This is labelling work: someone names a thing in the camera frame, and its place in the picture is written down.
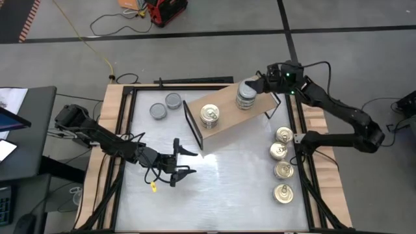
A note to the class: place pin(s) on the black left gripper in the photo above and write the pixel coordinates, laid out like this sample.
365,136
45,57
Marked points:
164,163

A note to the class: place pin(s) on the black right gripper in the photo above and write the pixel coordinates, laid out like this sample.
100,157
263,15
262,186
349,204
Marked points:
276,81

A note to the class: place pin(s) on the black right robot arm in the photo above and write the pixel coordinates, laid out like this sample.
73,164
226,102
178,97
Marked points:
341,110

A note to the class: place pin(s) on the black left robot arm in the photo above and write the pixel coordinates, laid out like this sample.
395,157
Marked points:
97,136

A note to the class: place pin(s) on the blue and red box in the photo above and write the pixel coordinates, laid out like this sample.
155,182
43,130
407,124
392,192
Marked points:
284,134

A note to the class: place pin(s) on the wooden table base board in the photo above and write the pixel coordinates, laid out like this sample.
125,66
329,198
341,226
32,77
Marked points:
110,104

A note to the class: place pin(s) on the red black equipment case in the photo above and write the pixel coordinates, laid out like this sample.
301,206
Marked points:
167,11

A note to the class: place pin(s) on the dark grey desk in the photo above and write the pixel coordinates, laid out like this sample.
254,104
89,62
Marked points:
39,136

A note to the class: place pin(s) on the black electronics box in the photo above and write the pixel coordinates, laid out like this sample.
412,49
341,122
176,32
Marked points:
408,104

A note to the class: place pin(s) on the orange paper folder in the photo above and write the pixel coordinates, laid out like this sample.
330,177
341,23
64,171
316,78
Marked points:
128,4

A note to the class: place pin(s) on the black computer mouse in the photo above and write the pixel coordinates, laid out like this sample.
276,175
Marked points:
24,225

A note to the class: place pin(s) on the laptop with blue screen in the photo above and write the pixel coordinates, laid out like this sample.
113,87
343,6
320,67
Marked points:
11,120

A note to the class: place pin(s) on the white paper sheets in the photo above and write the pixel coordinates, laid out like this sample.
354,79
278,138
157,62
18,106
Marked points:
14,96

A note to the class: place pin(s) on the black keyboard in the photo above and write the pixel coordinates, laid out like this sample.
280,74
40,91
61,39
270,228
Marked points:
5,206

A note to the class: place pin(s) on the black mat orange striped edge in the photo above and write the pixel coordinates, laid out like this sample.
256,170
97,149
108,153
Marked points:
13,19

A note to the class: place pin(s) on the wooden shelf black metal frame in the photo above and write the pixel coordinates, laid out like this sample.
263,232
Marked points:
227,113

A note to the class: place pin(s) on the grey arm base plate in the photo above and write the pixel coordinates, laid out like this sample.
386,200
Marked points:
297,138

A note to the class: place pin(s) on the black aluminium table frame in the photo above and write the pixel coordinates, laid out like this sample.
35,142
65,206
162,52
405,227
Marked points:
162,87

